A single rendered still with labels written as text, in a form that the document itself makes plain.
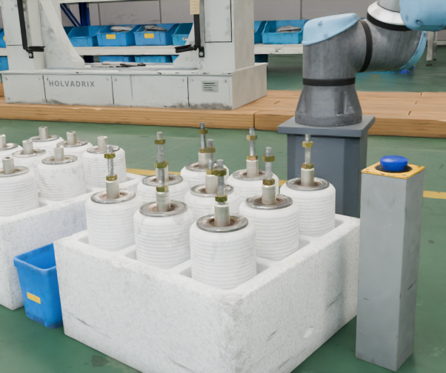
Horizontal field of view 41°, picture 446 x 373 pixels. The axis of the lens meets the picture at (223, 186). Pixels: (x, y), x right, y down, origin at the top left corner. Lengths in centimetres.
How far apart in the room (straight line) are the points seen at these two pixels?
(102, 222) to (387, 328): 48
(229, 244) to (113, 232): 24
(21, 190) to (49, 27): 252
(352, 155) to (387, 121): 141
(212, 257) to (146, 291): 13
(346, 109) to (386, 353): 57
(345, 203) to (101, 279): 60
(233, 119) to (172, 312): 209
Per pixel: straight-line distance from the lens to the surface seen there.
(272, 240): 91
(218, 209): 83
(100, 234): 99
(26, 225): 120
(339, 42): 130
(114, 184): 99
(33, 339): 113
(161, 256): 91
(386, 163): 89
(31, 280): 114
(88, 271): 99
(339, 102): 131
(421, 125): 270
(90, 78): 334
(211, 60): 305
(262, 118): 284
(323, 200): 100
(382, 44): 135
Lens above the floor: 54
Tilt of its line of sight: 16 degrees down
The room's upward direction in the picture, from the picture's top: 2 degrees counter-clockwise
